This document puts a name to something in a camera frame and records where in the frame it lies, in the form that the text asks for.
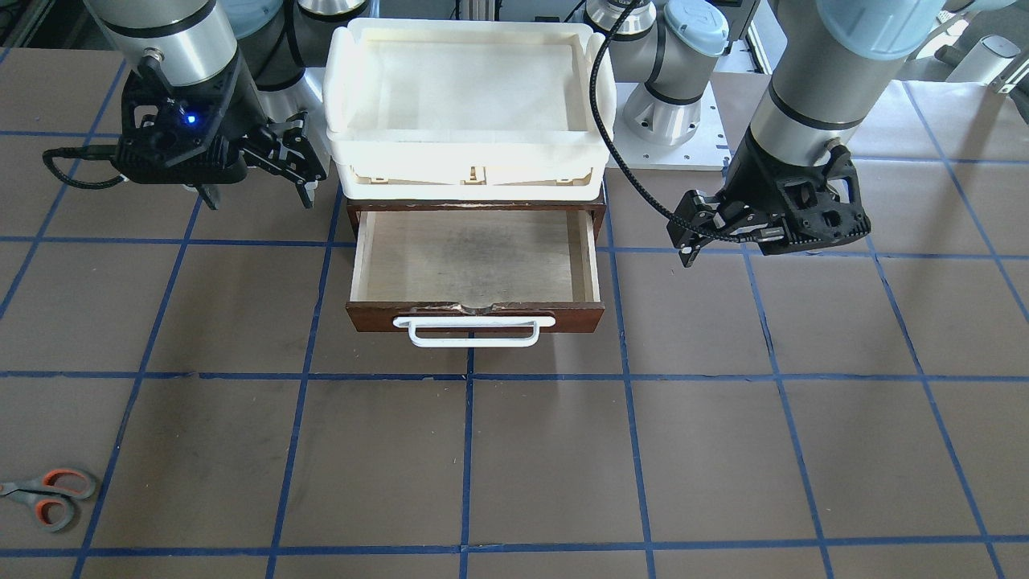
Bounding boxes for black braided cable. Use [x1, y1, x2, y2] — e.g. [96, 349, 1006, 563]
[589, 0, 744, 244]

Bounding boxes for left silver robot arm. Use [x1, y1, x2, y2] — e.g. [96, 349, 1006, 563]
[582, 1, 995, 267]

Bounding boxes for wooden drawer with white handle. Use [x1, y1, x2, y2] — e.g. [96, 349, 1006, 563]
[346, 207, 605, 347]

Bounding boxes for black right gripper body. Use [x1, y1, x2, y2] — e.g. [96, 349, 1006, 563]
[111, 55, 271, 187]

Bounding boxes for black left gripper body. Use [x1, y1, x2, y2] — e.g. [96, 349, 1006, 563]
[713, 131, 871, 254]

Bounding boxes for white plastic bin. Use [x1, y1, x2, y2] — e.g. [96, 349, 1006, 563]
[323, 19, 617, 201]

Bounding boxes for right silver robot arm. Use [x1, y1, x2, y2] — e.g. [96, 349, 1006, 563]
[87, 1, 375, 209]

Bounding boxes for dark brown wooden cabinet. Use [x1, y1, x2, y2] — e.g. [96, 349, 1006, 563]
[344, 186, 608, 238]

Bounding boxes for orange grey scissors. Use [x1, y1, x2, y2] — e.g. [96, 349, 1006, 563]
[1, 468, 98, 534]

